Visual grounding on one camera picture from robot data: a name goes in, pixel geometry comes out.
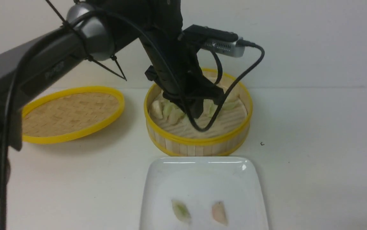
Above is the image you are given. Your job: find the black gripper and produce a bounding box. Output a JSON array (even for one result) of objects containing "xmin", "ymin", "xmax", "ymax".
[{"xmin": 140, "ymin": 30, "xmax": 223, "ymax": 119}]

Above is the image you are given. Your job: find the green steamed dumpling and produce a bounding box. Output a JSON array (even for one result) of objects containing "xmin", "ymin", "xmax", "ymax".
[
  {"xmin": 203, "ymin": 99, "xmax": 218, "ymax": 118},
  {"xmin": 171, "ymin": 199, "xmax": 192, "ymax": 225},
  {"xmin": 162, "ymin": 102, "xmax": 185, "ymax": 125}
]

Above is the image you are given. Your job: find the pink steamed dumpling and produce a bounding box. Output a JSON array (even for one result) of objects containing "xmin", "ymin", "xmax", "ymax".
[{"xmin": 212, "ymin": 201, "xmax": 228, "ymax": 226}]

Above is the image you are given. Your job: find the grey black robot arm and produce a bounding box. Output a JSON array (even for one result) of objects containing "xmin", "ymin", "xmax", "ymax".
[{"xmin": 0, "ymin": 0, "xmax": 238, "ymax": 216}]

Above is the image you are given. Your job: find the pale steamed dumpling back right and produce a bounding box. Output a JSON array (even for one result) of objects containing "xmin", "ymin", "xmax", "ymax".
[{"xmin": 222, "ymin": 86, "xmax": 244, "ymax": 111}]

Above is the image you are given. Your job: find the pale steamed dumpling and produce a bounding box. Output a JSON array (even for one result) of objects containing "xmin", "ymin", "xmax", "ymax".
[
  {"xmin": 222, "ymin": 86, "xmax": 244, "ymax": 111},
  {"xmin": 150, "ymin": 100, "xmax": 163, "ymax": 119}
]

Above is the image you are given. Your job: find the pale steamed dumpling left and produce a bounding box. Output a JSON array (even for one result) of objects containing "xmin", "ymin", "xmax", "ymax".
[{"xmin": 150, "ymin": 100, "xmax": 163, "ymax": 119}]

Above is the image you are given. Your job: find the white square plate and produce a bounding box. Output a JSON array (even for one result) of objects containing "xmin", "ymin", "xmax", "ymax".
[{"xmin": 139, "ymin": 156, "xmax": 270, "ymax": 230}]

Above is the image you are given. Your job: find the yellow rimmed bamboo steamer basket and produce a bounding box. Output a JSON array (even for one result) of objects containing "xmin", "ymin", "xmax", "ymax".
[{"xmin": 144, "ymin": 82, "xmax": 253, "ymax": 156}]

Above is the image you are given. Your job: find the yellow rimmed bamboo steamer lid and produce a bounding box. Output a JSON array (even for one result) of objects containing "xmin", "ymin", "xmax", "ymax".
[{"xmin": 22, "ymin": 86, "xmax": 125, "ymax": 144}]

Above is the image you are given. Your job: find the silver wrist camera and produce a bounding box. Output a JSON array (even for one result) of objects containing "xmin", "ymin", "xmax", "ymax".
[{"xmin": 183, "ymin": 25, "xmax": 246, "ymax": 58}]

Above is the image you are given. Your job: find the black camera cable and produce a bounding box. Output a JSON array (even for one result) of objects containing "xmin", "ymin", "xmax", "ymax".
[{"xmin": 183, "ymin": 40, "xmax": 265, "ymax": 133}]

